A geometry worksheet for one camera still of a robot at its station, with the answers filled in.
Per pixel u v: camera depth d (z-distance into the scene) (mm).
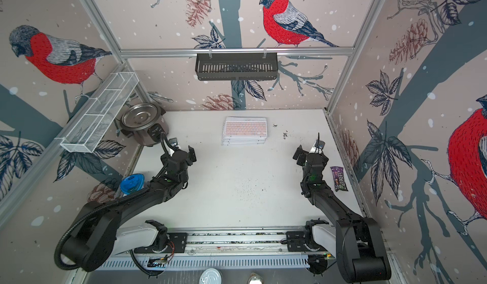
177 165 650
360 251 406
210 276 623
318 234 613
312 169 643
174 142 733
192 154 817
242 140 1039
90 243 409
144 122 1003
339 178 899
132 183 803
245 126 1072
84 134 708
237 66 1059
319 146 718
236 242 750
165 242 711
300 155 794
